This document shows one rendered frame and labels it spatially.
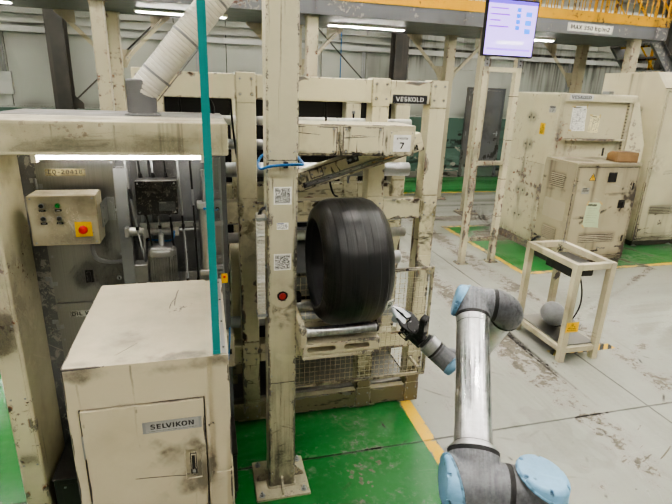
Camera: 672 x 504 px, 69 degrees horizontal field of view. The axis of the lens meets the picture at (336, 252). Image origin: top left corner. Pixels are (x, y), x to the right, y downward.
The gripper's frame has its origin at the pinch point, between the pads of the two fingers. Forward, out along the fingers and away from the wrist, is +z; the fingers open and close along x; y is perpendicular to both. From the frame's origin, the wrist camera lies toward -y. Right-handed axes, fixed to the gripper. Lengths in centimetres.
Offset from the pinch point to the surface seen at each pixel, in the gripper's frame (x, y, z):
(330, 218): -0.3, -15.9, 45.3
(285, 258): -17, 4, 49
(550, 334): 173, 109, -116
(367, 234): 3.3, -20.1, 29.2
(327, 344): -22.8, 22.8, 10.5
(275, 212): -13, -10, 63
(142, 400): -105, -35, 37
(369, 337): -7.1, 19.4, -1.4
